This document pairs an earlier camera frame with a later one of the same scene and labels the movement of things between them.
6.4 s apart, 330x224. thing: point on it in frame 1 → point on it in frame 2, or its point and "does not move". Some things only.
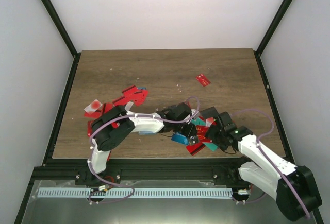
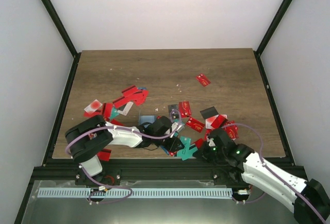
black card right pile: x=210 y=112 does not move
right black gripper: x=211 y=134 → x=202 y=153
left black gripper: x=191 y=129 → x=175 y=142
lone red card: x=203 y=80 does not move
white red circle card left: x=94 y=105 does not move
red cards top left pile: x=132 y=93 does not move
